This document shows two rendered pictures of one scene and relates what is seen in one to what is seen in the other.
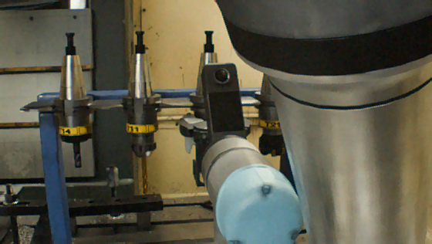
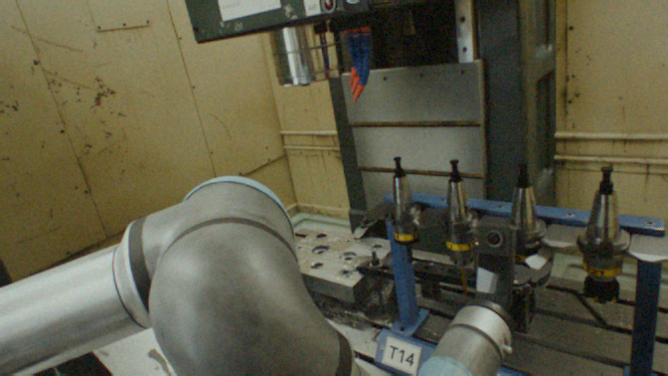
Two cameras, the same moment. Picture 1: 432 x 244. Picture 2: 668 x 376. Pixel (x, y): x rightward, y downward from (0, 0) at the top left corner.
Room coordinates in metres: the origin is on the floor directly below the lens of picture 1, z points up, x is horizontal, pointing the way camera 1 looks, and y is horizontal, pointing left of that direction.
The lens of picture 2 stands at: (0.03, -0.28, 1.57)
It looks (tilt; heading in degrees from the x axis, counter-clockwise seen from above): 19 degrees down; 50
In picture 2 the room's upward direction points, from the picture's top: 10 degrees counter-clockwise
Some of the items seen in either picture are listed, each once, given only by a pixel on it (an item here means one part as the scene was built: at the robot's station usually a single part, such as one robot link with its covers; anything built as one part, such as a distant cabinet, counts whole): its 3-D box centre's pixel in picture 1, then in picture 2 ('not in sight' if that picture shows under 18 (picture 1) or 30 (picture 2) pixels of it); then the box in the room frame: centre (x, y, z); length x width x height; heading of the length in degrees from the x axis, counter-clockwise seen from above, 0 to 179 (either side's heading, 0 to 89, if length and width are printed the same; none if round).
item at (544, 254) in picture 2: not in sight; (544, 269); (0.63, -0.03, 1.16); 0.09 x 0.03 x 0.06; 173
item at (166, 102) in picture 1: (175, 103); (490, 227); (0.64, 0.06, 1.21); 0.07 x 0.05 x 0.01; 9
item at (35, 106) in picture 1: (39, 106); (380, 211); (0.60, 0.28, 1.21); 0.07 x 0.05 x 0.01; 9
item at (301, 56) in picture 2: not in sight; (306, 53); (0.69, 0.53, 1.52); 0.16 x 0.16 x 0.12
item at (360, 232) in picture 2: not in sight; (369, 234); (0.84, 0.57, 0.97); 0.13 x 0.03 x 0.15; 9
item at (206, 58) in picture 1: (208, 73); (523, 205); (0.64, 0.01, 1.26); 0.04 x 0.04 x 0.07
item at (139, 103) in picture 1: (141, 103); (459, 222); (0.63, 0.12, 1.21); 0.06 x 0.06 x 0.03
